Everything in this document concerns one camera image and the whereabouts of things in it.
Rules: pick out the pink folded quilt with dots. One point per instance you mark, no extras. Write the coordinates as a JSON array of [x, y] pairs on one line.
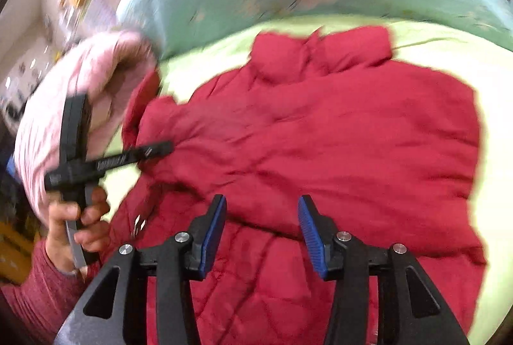
[[107, 67]]

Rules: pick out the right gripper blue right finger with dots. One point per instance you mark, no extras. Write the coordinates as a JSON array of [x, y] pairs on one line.
[[318, 233]]

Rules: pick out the light green bed sheet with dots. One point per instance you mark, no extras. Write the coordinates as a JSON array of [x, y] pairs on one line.
[[470, 59]]

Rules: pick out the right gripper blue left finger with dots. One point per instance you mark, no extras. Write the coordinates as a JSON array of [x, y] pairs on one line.
[[206, 232]]

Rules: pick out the red knit sleeve forearm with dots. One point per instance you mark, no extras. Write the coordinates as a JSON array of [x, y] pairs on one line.
[[33, 312]]

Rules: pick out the red quilted puffer coat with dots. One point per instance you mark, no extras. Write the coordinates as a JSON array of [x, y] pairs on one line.
[[387, 149]]

